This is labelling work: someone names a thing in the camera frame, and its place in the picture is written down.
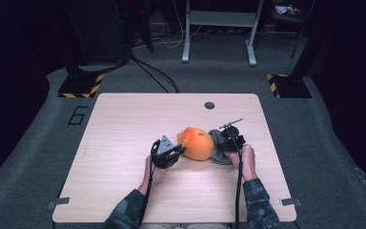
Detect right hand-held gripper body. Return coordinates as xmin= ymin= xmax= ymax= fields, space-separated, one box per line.
xmin=217 ymin=117 xmax=247 ymax=154

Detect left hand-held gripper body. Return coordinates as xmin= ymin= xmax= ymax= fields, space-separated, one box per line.
xmin=151 ymin=135 xmax=180 ymax=170

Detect orange plush toy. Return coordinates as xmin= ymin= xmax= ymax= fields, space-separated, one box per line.
xmin=175 ymin=126 xmax=216 ymax=161

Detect person's left hand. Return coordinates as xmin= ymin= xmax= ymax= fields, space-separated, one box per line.
xmin=143 ymin=155 xmax=171 ymax=189

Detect person's right hand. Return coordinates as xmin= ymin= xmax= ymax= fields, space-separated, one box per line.
xmin=224 ymin=143 xmax=258 ymax=182

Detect person's light trousers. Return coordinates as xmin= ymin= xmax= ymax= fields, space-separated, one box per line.
xmin=138 ymin=222 xmax=231 ymax=229

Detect yellow-striped black stand base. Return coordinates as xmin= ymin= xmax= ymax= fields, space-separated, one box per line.
xmin=266 ymin=73 xmax=313 ymax=99
xmin=57 ymin=73 xmax=105 ymax=99

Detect grey tape strip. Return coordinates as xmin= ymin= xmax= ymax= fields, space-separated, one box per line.
xmin=47 ymin=197 xmax=71 ymax=210
xmin=279 ymin=198 xmax=302 ymax=207

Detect thin black stand leg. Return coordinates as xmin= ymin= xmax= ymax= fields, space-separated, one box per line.
xmin=290 ymin=0 xmax=316 ymax=60

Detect white and orange small item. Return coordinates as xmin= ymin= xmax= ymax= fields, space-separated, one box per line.
xmin=274 ymin=4 xmax=301 ymax=16

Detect dark equipment cabinet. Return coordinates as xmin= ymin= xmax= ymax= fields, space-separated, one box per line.
xmin=62 ymin=0 xmax=132 ymax=66

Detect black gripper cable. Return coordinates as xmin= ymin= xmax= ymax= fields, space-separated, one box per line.
xmin=230 ymin=136 xmax=245 ymax=229
xmin=138 ymin=160 xmax=156 ymax=228

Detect black floor cable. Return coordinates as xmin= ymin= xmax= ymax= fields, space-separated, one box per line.
xmin=130 ymin=55 xmax=171 ymax=94
xmin=132 ymin=56 xmax=181 ymax=94

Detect white cable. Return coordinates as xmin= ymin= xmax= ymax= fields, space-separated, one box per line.
xmin=158 ymin=0 xmax=204 ymax=50

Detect white metal desk frame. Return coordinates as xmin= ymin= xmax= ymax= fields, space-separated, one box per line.
xmin=181 ymin=0 xmax=266 ymax=67

